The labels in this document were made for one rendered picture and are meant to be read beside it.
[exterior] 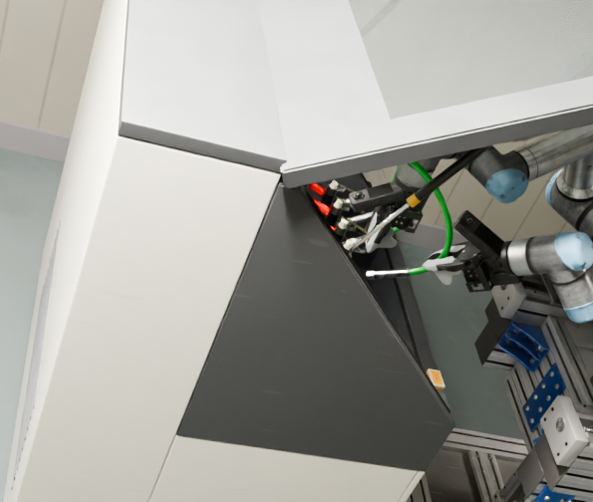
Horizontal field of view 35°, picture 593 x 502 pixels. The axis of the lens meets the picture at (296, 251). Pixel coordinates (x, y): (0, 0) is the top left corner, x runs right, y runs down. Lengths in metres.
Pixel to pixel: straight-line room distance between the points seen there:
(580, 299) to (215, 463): 0.84
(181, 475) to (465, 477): 1.27
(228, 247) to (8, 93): 2.41
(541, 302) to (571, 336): 0.12
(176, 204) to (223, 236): 0.11
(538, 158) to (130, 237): 0.88
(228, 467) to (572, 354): 0.96
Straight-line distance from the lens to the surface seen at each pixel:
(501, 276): 1.98
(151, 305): 1.77
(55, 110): 3.99
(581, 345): 2.60
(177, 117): 1.59
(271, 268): 1.72
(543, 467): 2.38
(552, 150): 2.08
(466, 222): 1.94
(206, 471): 2.12
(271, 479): 2.16
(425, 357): 2.24
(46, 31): 3.84
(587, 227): 2.57
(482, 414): 3.75
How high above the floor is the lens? 2.28
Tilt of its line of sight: 34 degrees down
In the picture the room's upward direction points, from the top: 24 degrees clockwise
